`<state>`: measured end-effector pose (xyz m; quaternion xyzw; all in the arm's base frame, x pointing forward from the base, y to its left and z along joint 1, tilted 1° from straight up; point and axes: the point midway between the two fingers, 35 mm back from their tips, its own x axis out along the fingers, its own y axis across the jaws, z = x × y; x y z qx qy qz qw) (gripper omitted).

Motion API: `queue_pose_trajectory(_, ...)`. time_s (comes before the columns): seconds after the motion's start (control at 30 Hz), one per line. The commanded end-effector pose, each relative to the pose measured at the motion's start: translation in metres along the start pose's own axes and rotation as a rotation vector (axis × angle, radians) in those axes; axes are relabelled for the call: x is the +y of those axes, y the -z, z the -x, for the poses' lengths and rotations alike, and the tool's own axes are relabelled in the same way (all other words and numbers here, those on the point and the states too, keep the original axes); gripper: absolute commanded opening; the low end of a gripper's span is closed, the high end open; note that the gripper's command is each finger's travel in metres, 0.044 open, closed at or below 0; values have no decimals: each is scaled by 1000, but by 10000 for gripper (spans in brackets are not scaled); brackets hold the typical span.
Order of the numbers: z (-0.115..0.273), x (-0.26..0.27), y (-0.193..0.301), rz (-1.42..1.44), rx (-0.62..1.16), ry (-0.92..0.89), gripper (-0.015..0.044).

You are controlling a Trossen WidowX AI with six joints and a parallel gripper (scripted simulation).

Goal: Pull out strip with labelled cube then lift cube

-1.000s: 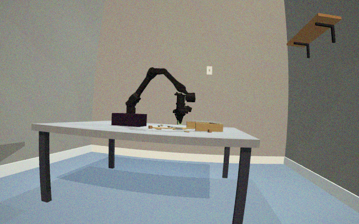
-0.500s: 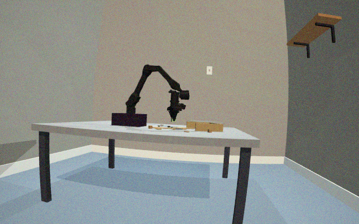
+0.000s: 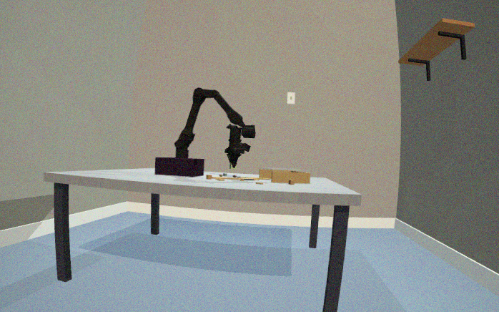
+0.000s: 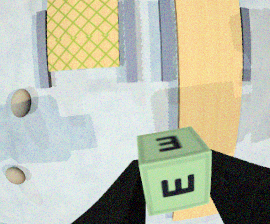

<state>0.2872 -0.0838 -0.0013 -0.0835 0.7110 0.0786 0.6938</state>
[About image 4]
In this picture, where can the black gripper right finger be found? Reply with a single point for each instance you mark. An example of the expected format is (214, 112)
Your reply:
(240, 190)

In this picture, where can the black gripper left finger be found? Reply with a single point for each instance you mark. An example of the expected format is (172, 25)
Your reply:
(123, 203)

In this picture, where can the light green letter cube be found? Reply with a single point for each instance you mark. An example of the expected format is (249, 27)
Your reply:
(175, 168)

